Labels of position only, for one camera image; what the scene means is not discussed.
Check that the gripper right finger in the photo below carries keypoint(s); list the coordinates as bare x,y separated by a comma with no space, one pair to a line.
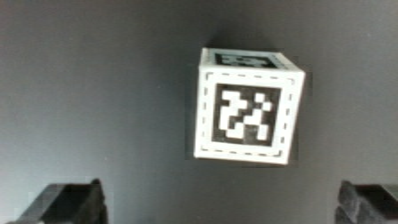
367,204

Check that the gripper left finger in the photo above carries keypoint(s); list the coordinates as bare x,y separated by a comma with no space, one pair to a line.
69,204

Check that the tagged white cube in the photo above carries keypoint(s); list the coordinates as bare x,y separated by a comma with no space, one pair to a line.
248,91

